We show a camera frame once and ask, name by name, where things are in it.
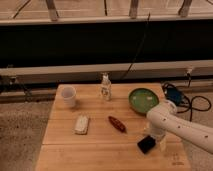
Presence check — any white ceramic cup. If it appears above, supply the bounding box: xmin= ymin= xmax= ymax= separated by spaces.
xmin=61 ymin=86 xmax=76 ymax=108

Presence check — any green ceramic bowl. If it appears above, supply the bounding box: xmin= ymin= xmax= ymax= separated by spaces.
xmin=128 ymin=88 xmax=159 ymax=115

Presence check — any grey metal rail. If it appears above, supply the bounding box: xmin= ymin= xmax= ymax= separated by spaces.
xmin=0 ymin=60 xmax=213 ymax=84

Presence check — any black hanging cable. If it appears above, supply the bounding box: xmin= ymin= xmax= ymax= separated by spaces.
xmin=119 ymin=12 xmax=152 ymax=81

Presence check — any small clear glass bottle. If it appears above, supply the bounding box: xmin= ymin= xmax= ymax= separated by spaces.
xmin=101 ymin=73 xmax=111 ymax=101

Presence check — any black eraser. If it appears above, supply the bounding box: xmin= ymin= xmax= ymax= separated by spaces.
xmin=137 ymin=136 xmax=156 ymax=154

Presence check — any dark red oblong object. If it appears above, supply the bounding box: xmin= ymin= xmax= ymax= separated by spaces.
xmin=108 ymin=116 xmax=126 ymax=132

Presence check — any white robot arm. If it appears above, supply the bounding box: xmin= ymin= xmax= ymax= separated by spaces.
xmin=146 ymin=100 xmax=213 ymax=154

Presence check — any blue power box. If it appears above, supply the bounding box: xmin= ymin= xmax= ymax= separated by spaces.
xmin=166 ymin=88 xmax=182 ymax=105

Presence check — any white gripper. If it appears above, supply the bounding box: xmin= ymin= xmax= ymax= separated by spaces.
xmin=149 ymin=126 xmax=166 ymax=151

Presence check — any black floor cable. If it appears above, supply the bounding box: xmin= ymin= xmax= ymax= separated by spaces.
xmin=161 ymin=73 xmax=212 ymax=122

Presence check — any white wrapped packet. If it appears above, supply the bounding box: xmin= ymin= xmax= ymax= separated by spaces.
xmin=74 ymin=115 xmax=89 ymax=135

